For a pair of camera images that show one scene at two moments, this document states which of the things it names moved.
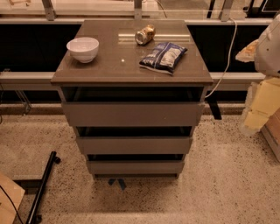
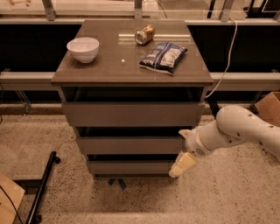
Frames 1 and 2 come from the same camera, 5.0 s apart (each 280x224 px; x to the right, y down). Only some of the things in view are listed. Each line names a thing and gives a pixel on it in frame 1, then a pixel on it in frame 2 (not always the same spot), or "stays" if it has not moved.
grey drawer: x=135 y=145 stays
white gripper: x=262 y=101 -> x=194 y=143
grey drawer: x=133 y=114 stays
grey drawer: x=136 y=166 stays
